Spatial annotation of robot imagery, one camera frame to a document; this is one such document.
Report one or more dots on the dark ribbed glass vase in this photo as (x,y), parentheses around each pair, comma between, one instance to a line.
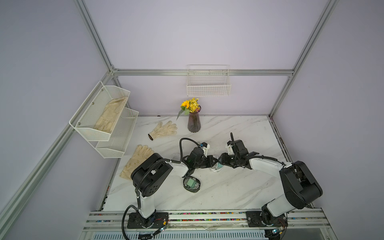
(194,123)

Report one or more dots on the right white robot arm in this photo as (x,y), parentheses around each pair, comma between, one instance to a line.
(299,184)

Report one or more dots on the lower white mesh shelf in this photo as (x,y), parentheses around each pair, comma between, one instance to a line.
(116,146)

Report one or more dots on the cream knit work glove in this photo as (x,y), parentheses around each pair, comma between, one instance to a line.
(163,130)

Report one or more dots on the light green usb charger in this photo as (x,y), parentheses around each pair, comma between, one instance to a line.
(191,183)

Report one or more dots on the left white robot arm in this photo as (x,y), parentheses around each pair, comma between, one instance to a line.
(150,175)

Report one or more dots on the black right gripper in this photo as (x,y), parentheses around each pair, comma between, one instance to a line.
(224,159)

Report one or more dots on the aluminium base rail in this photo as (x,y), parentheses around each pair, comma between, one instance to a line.
(211,220)

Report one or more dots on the beige glove in shelf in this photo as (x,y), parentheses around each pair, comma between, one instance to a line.
(109,117)

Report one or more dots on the white wire wall basket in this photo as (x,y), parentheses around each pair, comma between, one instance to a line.
(208,81)

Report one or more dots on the clear pouch with black zipper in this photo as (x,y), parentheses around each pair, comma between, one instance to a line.
(196,188)

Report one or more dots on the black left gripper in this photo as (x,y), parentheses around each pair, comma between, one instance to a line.
(209,158)

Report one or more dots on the yellow flower bouquet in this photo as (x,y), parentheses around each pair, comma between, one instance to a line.
(189,106)

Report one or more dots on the white mesh shelf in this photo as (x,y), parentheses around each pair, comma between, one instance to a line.
(116,146)
(87,120)

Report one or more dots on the yellow leather work glove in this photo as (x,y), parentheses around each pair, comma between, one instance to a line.
(141,154)

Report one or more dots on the upper white mesh shelf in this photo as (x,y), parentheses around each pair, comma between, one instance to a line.
(87,120)

